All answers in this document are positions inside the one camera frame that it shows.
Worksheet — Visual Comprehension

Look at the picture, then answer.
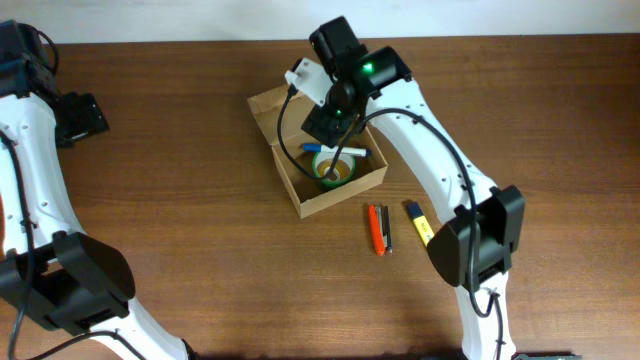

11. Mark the left black cable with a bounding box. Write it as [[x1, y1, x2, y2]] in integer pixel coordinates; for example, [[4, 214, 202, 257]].
[[0, 29, 146, 360]]

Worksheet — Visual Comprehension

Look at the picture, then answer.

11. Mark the green tape roll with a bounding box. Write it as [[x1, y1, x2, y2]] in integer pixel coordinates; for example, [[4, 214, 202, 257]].
[[312, 152, 356, 189]]

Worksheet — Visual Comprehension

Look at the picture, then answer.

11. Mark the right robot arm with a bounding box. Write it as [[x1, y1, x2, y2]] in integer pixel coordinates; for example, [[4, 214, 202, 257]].
[[286, 16, 525, 360]]

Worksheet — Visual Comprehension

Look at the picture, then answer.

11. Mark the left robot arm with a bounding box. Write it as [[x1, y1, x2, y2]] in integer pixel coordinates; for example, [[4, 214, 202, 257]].
[[1, 20, 198, 359]]

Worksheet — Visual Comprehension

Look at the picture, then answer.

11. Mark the right black cable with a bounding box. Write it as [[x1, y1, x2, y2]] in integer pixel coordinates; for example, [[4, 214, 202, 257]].
[[276, 84, 504, 360]]

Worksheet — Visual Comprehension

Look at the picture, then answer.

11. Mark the black cable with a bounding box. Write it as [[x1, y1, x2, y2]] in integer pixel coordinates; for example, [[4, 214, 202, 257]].
[[0, 29, 146, 360], [276, 84, 504, 360]]

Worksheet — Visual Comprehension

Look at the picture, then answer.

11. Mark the orange stapler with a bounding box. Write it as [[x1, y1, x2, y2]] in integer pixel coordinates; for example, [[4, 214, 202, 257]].
[[368, 205, 393, 256]]

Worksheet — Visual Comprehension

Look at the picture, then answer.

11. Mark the yellow highlighter marker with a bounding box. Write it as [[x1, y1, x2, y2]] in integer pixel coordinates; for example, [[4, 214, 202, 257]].
[[406, 202, 434, 247]]

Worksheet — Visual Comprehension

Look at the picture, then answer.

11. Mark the small yellow tape roll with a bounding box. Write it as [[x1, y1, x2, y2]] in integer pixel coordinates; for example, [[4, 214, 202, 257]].
[[314, 155, 355, 183]]

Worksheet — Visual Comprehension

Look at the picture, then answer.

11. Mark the blue white marker pen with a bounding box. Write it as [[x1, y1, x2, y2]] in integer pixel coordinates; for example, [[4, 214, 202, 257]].
[[302, 143, 371, 157]]

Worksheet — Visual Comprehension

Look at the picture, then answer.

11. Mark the brown cardboard box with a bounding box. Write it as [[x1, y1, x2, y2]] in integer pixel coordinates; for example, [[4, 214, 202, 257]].
[[247, 85, 388, 218]]

